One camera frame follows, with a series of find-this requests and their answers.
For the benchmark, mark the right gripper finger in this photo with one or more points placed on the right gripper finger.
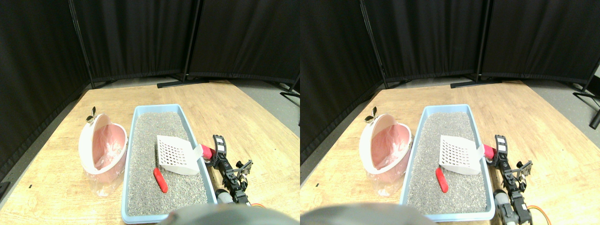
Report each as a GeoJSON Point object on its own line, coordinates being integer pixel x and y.
{"type": "Point", "coordinates": [219, 145]}
{"type": "Point", "coordinates": [501, 145]}

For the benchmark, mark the red lump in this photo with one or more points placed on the red lump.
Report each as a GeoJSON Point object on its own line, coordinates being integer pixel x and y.
{"type": "Point", "coordinates": [161, 181]}
{"type": "Point", "coordinates": [442, 181]}

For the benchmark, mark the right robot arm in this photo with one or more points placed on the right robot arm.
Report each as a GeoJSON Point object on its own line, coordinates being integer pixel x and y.
{"type": "Point", "coordinates": [520, 201]}
{"type": "Point", "coordinates": [237, 188]}

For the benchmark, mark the blue litter tray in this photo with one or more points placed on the blue litter tray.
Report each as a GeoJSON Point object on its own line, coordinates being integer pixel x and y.
{"type": "Point", "coordinates": [145, 187]}
{"type": "Point", "coordinates": [424, 187]}

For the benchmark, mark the black curtain stand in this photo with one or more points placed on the black curtain stand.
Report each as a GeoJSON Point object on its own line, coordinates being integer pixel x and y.
{"type": "Point", "coordinates": [293, 91]}
{"type": "Point", "coordinates": [80, 42]}
{"type": "Point", "coordinates": [372, 42]}
{"type": "Point", "coordinates": [591, 93]}
{"type": "Point", "coordinates": [192, 42]}
{"type": "Point", "coordinates": [484, 42]}

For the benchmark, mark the white bin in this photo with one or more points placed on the white bin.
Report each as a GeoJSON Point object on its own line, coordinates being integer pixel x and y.
{"type": "Point", "coordinates": [386, 140]}
{"type": "Point", "coordinates": [105, 140]}

